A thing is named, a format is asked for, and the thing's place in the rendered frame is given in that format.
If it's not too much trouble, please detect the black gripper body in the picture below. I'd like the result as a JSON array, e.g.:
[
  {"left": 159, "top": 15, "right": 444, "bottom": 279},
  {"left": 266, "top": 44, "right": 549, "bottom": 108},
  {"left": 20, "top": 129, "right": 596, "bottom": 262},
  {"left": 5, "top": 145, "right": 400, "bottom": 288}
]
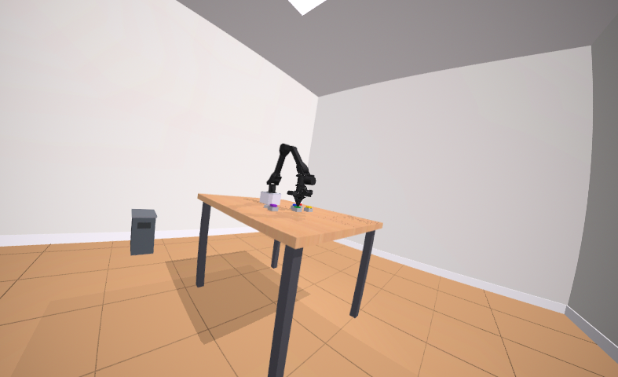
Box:
[{"left": 287, "top": 183, "right": 306, "bottom": 197}]

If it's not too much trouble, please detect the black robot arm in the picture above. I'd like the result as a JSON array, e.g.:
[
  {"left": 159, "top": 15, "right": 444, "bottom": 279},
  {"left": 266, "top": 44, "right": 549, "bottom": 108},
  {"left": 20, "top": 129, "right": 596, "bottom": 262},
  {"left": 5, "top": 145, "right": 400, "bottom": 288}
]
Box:
[{"left": 267, "top": 144, "right": 316, "bottom": 197}]

